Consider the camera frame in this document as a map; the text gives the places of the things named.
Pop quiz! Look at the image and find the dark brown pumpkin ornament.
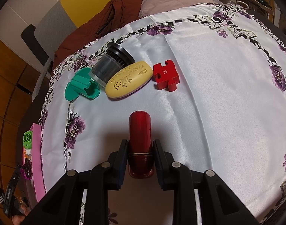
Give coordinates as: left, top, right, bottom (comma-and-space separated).
20, 158, 33, 180

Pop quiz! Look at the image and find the green white plug-in device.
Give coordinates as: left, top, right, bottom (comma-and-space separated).
23, 130, 33, 155

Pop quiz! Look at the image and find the glossy red capsule case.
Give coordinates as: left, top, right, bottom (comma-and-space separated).
128, 111, 154, 179

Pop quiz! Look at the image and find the teal ribbed plastic mold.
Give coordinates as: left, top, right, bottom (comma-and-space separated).
64, 67, 100, 101

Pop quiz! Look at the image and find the red wooden puzzle piece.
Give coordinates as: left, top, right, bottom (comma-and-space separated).
153, 59, 180, 92

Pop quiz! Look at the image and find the yellow oval perforated case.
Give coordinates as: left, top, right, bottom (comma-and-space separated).
105, 61, 153, 99

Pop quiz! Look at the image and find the clear cup black lid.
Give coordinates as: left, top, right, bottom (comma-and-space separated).
89, 42, 135, 88

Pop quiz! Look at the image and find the person's left hand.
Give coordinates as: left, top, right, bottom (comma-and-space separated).
11, 197, 31, 225

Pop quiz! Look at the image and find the pink white tray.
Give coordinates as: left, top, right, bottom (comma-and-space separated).
22, 123, 46, 208

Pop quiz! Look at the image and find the white floral embroidered tablecloth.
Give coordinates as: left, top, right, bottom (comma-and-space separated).
39, 4, 286, 224

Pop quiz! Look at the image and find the wooden wardrobe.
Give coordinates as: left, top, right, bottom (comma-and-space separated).
0, 40, 41, 190

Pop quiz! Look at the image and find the white chair armrest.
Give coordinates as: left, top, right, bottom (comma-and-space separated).
32, 57, 53, 101

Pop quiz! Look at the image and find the grey yellow blue chair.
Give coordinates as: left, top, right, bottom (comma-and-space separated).
34, 0, 110, 59

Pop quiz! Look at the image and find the rust red jacket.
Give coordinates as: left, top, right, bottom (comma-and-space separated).
53, 0, 142, 69

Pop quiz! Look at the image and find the pink blanket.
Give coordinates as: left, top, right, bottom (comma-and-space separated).
139, 0, 222, 18

